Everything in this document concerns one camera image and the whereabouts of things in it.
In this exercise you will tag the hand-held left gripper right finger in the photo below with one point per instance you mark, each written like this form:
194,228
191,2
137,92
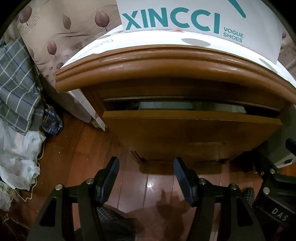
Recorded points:
182,180

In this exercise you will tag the white flat carton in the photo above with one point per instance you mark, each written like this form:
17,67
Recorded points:
85,106

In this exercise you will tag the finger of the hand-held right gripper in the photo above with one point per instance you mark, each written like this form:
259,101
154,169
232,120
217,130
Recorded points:
263,164
291,147

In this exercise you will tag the blue plastic packet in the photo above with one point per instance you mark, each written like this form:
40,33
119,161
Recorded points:
52,122

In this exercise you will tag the white floral cloth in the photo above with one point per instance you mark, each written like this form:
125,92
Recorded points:
18,150

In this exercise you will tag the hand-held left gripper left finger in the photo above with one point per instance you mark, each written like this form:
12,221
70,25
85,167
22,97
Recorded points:
108,180

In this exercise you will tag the dark green box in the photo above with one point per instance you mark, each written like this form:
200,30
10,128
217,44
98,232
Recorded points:
289,125

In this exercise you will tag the wooden drawer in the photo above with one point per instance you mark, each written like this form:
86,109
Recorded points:
185,132

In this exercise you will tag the grey plaid blanket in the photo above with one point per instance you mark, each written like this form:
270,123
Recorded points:
16,81

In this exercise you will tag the wooden nightstand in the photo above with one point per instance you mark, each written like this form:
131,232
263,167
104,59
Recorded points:
161,62

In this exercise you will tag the dark plaid slipper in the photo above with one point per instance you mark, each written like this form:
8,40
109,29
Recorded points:
249,195
108,215

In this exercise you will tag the leaf print bed sheet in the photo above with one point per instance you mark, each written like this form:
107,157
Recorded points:
69,34

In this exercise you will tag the beige patterned cloth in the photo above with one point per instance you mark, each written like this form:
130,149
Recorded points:
8,197

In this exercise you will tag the white patterned cloth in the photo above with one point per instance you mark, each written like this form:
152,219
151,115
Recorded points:
115,46

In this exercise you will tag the white shoe box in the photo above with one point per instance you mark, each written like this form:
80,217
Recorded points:
175,7

